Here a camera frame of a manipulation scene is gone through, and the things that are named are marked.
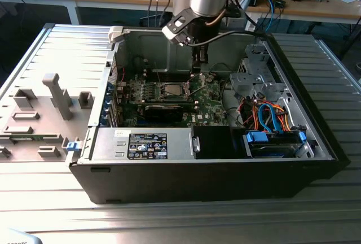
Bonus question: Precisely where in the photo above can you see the green RAM stick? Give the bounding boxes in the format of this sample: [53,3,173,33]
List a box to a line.
[10,134,39,141]

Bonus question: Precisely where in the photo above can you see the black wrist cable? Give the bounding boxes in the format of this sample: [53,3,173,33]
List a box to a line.
[184,30,268,47]

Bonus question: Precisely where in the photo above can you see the blue hanging cable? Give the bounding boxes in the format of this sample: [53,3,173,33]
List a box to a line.
[266,0,279,34]

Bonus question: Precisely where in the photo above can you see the green motherboard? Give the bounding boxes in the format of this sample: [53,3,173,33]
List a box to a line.
[124,70,230,128]

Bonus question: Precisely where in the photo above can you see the orange wire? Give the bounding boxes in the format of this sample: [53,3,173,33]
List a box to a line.
[250,99,293,133]

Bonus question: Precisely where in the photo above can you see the grey parts rack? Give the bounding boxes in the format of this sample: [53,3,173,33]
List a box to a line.
[0,73,94,163]

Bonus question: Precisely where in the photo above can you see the black PC case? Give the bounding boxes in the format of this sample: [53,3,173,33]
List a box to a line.
[69,25,350,205]

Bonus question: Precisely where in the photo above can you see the metal drive cage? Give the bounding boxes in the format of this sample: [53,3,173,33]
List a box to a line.
[230,43,291,106]

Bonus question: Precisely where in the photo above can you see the black plastic shroud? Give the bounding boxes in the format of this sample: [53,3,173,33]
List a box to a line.
[194,126,248,160]

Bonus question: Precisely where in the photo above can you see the CPU socket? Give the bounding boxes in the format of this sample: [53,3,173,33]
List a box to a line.
[160,81,189,100]

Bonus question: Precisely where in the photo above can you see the pale case latch handle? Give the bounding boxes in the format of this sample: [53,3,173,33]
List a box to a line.
[108,25,125,43]

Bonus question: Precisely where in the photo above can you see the black graphics card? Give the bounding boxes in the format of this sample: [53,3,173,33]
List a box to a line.
[143,103,184,123]

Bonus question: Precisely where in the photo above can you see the blue flat wire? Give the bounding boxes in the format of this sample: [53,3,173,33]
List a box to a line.
[258,101,285,135]

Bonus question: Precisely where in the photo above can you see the white printed device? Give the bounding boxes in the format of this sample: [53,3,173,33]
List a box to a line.
[0,228,43,244]

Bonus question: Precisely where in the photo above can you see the hard disk in blue carrier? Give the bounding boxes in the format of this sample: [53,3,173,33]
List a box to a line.
[243,130,307,159]

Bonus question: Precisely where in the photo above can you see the grey power supply unit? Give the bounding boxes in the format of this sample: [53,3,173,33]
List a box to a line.
[90,127,195,162]

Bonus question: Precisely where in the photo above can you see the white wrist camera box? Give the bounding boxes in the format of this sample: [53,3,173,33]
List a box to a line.
[161,15,194,47]

